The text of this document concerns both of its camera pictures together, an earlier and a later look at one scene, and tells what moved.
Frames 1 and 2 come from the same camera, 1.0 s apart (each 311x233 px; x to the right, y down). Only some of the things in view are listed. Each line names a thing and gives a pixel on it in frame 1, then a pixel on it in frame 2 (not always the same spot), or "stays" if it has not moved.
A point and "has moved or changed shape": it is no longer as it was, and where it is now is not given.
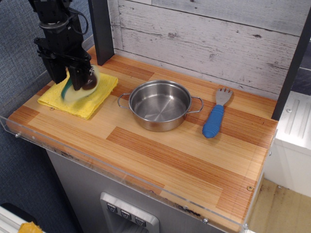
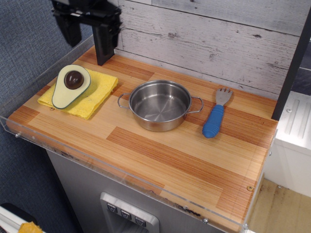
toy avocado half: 90,85 has moved or changed shape
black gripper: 65,47 -> 104,11
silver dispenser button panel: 118,216 stays
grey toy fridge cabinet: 83,187 stays
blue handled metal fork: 212,124 stays
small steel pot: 160,105 stays
